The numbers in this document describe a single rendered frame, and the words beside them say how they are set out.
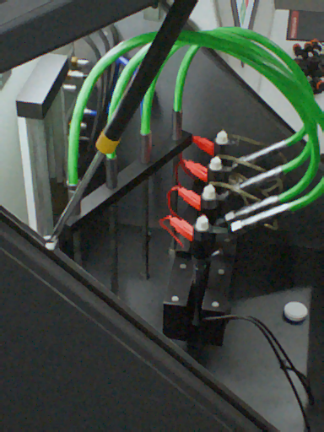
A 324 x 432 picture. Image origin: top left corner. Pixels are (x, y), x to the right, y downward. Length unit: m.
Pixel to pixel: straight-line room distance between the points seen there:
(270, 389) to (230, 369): 0.07
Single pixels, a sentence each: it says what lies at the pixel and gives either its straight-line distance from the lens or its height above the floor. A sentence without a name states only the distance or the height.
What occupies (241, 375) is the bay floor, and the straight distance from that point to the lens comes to 1.44.
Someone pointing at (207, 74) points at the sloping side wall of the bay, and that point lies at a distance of 1.49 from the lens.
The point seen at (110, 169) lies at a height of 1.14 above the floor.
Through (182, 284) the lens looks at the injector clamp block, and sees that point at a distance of 1.37.
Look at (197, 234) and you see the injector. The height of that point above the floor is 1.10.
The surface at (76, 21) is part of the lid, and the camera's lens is 0.71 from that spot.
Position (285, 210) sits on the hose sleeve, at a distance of 1.24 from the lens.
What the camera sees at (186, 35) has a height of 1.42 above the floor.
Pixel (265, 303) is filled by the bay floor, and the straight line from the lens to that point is 1.56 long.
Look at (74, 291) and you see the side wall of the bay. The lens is 0.93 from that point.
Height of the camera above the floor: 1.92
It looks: 39 degrees down
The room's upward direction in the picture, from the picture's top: 1 degrees clockwise
